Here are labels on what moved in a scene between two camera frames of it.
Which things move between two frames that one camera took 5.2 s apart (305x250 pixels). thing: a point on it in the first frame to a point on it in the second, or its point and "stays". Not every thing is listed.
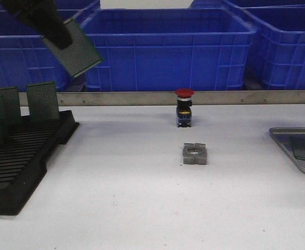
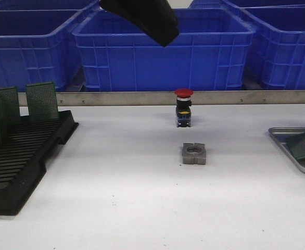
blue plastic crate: [16, 53] stays
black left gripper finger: [42, 16] to [156, 17]
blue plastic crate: [176, 49] stays
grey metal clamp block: [194, 153] stays
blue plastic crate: [213, 4] stays
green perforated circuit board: [80, 55] to [304, 145]
